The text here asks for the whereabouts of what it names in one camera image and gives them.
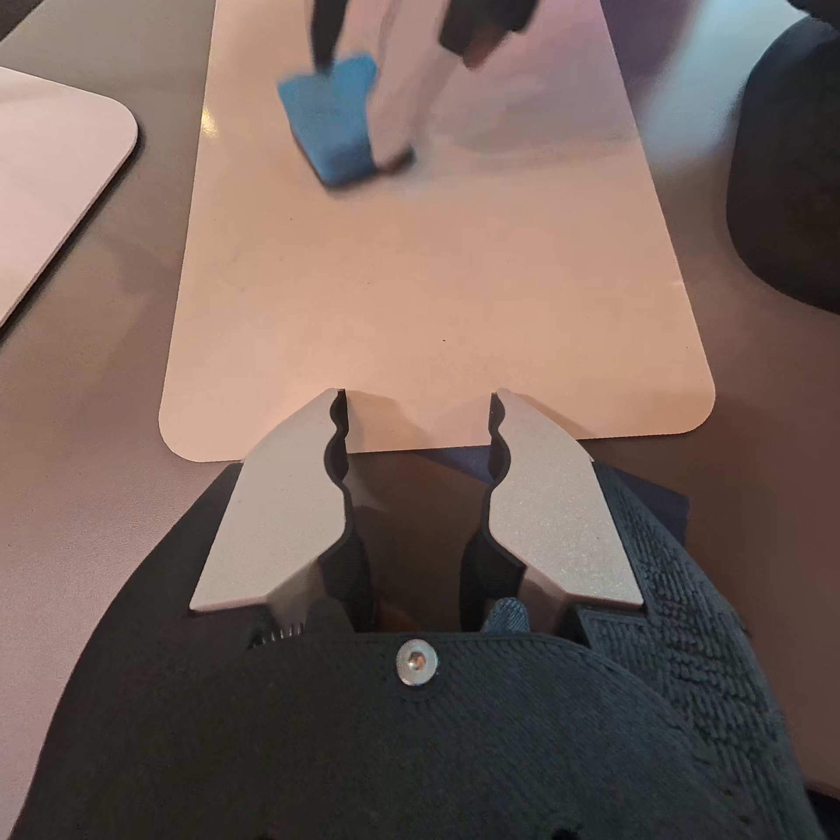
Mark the blue tape strip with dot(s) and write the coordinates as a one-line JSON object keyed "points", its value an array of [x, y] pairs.
{"points": [[656, 505]]}

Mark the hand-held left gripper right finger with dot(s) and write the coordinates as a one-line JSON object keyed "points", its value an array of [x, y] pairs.
{"points": [[558, 525]]}

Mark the white whiteboard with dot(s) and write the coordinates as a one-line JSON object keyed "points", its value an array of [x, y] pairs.
{"points": [[426, 295]]}

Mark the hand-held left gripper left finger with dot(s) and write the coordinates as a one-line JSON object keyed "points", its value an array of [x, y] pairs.
{"points": [[275, 525]]}

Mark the blue whiteboard eraser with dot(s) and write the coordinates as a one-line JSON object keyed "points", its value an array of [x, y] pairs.
{"points": [[328, 124]]}

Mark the white metal desk stand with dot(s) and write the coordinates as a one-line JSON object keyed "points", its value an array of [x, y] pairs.
{"points": [[52, 184]]}

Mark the person's left hand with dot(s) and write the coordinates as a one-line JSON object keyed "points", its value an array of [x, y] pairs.
{"points": [[392, 615]]}

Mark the black textured cushion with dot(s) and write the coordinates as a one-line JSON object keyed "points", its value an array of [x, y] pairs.
{"points": [[794, 164]]}

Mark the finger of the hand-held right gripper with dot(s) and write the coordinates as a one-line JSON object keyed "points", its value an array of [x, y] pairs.
{"points": [[410, 85], [328, 33]]}

